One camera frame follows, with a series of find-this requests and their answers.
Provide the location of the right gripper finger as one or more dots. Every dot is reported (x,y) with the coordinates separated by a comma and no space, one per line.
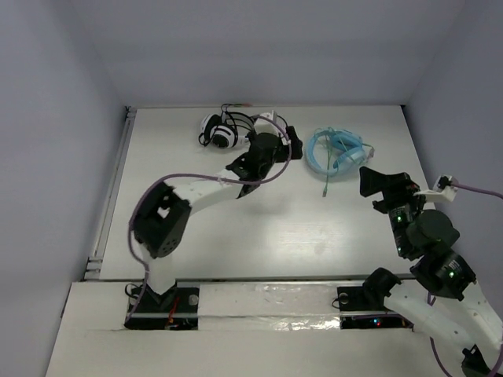
(370,176)
(370,188)

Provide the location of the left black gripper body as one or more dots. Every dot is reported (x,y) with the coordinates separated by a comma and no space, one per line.
(284,146)

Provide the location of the light blue headphones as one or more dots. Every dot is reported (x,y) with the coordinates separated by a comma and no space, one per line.
(334,152)

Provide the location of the black white headphones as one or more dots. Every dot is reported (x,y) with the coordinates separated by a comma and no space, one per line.
(227,130)

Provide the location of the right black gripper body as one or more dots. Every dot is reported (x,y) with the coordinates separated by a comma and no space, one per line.
(403,188)

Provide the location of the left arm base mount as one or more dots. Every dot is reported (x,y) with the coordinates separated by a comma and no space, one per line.
(175,310)

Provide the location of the metal rail left edge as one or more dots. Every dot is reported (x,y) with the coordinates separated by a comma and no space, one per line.
(95,259)

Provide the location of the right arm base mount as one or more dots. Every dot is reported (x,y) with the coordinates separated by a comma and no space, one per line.
(358,313)

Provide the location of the silver taped base cover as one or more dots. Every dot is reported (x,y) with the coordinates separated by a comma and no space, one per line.
(268,306)

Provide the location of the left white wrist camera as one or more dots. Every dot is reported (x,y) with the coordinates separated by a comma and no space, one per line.
(264,123)

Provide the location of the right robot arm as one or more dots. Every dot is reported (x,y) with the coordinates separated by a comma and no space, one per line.
(456,310)

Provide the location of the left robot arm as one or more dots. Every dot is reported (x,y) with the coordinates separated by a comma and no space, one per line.
(159,219)

